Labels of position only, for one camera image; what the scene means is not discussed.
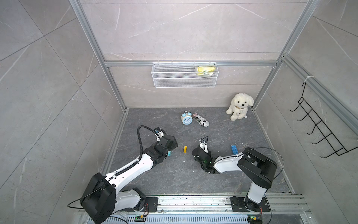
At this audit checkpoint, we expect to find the blue long lego brick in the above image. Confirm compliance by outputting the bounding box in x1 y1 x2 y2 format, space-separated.
231 145 239 155

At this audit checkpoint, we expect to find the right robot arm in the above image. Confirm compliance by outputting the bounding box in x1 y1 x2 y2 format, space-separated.
192 144 277 212

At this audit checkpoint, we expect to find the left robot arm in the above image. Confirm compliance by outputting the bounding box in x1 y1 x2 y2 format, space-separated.
78 127 178 224

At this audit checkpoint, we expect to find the blue alarm clock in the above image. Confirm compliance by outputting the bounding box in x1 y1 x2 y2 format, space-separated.
181 111 193 125

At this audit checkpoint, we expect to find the white plush dog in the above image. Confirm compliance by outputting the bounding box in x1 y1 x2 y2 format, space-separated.
226 93 254 121

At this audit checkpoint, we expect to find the yellow sponge in basket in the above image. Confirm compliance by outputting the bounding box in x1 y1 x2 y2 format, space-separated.
194 66 216 76

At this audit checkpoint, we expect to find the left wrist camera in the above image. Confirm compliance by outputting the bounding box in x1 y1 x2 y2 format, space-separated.
154 127 166 141

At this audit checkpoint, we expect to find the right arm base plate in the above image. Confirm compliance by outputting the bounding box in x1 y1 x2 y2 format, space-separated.
230 196 271 212

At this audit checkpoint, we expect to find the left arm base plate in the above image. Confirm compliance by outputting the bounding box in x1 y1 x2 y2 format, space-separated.
135 197 158 213

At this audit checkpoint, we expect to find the white wire mesh basket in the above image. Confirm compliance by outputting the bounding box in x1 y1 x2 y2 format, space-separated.
151 62 219 88

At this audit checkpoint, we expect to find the aluminium mounting rail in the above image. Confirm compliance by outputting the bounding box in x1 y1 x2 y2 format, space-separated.
75 194 311 216

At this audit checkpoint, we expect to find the black wire hook rack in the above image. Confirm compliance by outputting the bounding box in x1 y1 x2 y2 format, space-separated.
290 82 358 159

